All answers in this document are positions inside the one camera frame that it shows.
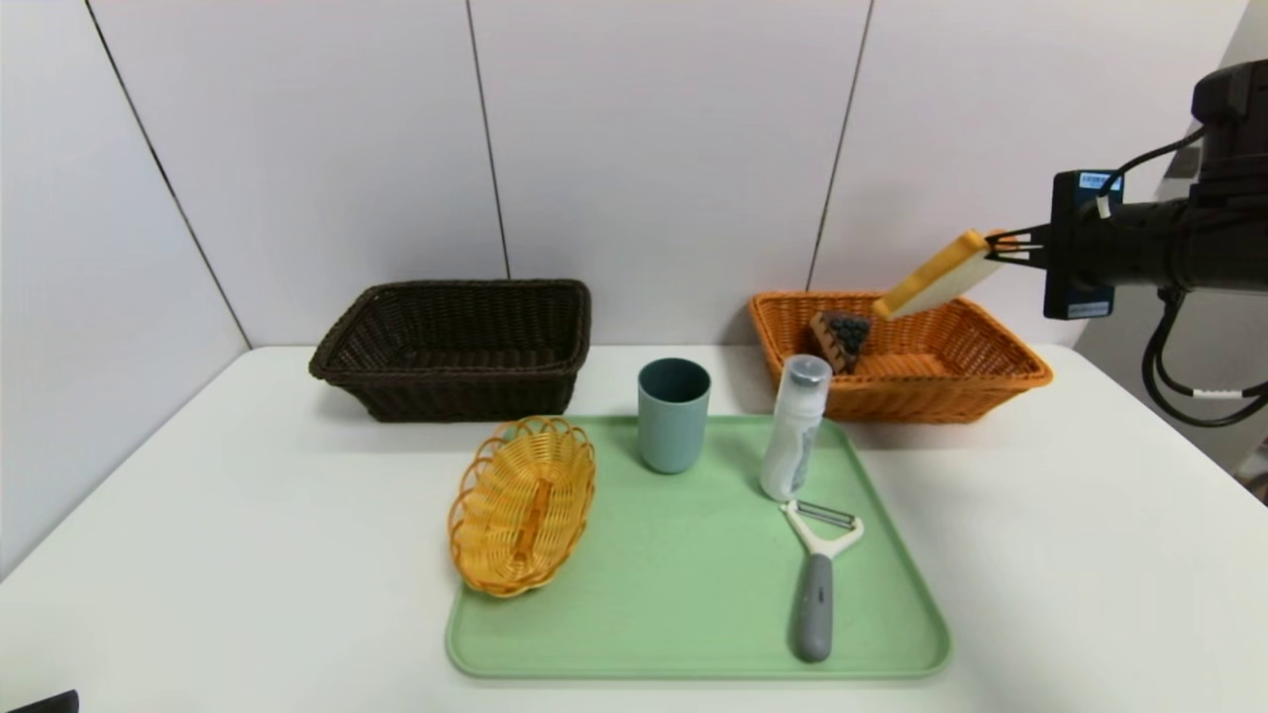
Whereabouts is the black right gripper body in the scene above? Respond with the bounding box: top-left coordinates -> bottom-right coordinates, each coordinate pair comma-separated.
1043,169 -> 1187,320

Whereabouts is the white bread slice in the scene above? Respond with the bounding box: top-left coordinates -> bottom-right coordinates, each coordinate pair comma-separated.
872,230 -> 1006,321

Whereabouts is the chocolate blueberry cake slice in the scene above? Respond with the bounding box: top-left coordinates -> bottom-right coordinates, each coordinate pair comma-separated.
810,310 -> 874,375

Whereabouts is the teal plastic cup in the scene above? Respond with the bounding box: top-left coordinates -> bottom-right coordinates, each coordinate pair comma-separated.
637,358 -> 711,474

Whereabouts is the orange wicker basket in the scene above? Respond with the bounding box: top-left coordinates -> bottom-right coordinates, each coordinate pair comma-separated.
748,290 -> 1054,425

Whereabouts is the small yellow wicker basket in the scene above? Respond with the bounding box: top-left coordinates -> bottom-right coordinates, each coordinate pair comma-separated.
448,416 -> 597,598

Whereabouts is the dark brown wicker basket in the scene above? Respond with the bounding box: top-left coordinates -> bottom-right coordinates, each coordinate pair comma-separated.
309,279 -> 592,424

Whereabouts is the white bottle grey cap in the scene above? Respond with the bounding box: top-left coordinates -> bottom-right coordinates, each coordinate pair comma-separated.
759,355 -> 833,502

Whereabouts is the green plastic tray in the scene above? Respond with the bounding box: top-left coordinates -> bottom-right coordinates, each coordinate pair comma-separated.
446,415 -> 953,680

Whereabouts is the white peeler grey handle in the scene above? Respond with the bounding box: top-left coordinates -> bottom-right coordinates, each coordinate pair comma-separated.
780,499 -> 866,662

